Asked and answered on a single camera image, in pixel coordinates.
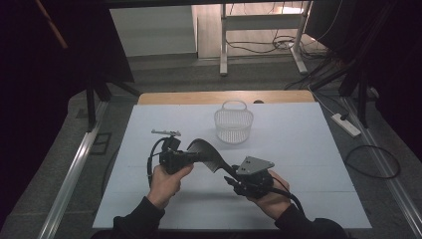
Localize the white foam board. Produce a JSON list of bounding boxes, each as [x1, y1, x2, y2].
[[93, 102, 372, 231]]

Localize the white desk frame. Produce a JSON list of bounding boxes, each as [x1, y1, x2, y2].
[[219, 1, 313, 78]]

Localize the black spatula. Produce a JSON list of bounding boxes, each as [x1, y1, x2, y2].
[[186, 137, 243, 187]]

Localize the dark curtain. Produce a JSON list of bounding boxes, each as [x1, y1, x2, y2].
[[0, 0, 134, 230], [305, 0, 422, 160]]

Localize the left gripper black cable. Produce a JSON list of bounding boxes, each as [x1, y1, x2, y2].
[[146, 136, 170, 187]]

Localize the person's left hand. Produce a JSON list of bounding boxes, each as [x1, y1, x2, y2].
[[146, 162, 195, 211]]

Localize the aluminium rail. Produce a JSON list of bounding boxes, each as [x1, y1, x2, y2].
[[37, 101, 110, 239], [341, 98, 422, 238]]

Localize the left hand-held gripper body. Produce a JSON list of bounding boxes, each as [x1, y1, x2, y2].
[[151, 128, 198, 176]]

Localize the black floor cables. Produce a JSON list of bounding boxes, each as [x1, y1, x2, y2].
[[225, 33, 329, 61]]

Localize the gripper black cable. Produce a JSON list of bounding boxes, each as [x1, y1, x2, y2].
[[270, 175, 307, 213], [146, 136, 170, 187]]

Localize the wooden table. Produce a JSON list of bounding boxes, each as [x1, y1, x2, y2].
[[137, 90, 316, 106]]

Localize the white power strip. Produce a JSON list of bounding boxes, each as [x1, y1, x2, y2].
[[330, 113, 362, 138]]

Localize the white mesh basket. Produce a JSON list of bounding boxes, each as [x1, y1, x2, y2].
[[213, 100, 255, 145]]

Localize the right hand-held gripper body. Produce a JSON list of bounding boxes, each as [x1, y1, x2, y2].
[[231, 155, 276, 200]]

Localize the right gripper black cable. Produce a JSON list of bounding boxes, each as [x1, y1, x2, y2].
[[270, 175, 307, 213]]

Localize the wooden stick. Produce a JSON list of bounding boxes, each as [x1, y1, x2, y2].
[[34, 0, 70, 51]]

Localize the black looped cable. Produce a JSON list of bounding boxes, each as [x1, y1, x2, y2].
[[343, 144, 401, 180]]

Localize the black metal stand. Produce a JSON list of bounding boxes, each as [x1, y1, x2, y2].
[[312, 59, 371, 128], [85, 79, 142, 133]]

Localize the white cable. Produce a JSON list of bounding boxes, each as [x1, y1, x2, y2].
[[308, 85, 336, 116]]

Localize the person's right hand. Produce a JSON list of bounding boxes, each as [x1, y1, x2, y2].
[[247, 169, 293, 221]]

